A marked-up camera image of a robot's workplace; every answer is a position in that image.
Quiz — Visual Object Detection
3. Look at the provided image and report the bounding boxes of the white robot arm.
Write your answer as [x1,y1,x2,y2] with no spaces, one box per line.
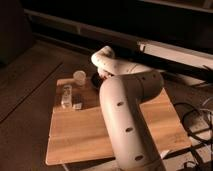
[91,46,166,171]

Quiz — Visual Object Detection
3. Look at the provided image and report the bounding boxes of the small white cup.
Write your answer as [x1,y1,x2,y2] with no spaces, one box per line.
[73,70,86,86]

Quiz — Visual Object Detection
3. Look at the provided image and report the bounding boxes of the wooden cutting board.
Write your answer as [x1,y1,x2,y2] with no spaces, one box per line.
[46,79,191,165]

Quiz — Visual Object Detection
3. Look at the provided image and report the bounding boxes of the white rail beam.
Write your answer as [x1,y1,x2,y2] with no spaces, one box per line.
[24,9,213,69]

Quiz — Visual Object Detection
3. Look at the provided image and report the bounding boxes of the black cable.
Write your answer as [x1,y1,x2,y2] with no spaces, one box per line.
[173,98,213,171]

